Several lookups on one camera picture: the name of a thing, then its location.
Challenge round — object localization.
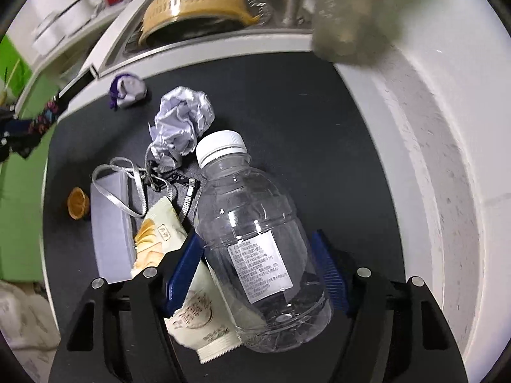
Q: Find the orange peel piece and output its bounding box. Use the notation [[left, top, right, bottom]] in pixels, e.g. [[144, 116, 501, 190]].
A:
[[67, 187, 89, 220]]

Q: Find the grey lanyard strap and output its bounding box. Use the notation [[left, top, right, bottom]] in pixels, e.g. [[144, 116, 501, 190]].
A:
[[93, 144, 200, 224]]

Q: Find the white plastic container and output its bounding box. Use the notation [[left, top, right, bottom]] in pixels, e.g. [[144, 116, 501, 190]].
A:
[[32, 0, 100, 54]]

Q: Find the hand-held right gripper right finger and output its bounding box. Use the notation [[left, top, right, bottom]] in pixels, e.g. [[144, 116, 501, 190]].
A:
[[310, 229, 469, 383]]

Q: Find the crumpled white paper ball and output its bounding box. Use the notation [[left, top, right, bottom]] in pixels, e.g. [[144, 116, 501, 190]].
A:
[[149, 86, 216, 168]]

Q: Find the cream biscuit snack packet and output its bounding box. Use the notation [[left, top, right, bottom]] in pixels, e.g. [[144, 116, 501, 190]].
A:
[[131, 200, 243, 364]]

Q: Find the dark patterned cloth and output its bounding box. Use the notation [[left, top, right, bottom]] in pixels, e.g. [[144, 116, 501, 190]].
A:
[[0, 96, 60, 160]]

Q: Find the white printed cloth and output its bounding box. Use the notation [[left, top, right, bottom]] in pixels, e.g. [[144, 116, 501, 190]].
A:
[[0, 281, 60, 383]]

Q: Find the metal wire rack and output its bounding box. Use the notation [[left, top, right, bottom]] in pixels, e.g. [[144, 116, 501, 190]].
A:
[[240, 0, 277, 25]]

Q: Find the pale grey box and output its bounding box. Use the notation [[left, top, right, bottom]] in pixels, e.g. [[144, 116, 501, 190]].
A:
[[90, 173, 138, 284]]

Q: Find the crumpled purple white wrapper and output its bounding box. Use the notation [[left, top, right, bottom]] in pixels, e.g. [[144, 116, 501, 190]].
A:
[[108, 73, 148, 110]]

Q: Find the clear plastic bottle white cap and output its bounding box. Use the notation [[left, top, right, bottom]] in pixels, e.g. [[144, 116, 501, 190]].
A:
[[195, 130, 334, 354]]

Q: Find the green cabinet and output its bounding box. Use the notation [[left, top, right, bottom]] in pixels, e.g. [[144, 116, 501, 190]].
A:
[[0, 34, 49, 284]]

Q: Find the yellow rimmed metal bowl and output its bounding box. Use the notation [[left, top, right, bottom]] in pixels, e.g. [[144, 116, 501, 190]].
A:
[[138, 0, 262, 46]]

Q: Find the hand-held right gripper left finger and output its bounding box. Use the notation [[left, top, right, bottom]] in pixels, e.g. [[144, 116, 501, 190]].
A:
[[48, 232, 205, 383]]

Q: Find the steel sink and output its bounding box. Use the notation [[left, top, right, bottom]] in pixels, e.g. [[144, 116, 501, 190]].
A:
[[100, 0, 316, 76]]

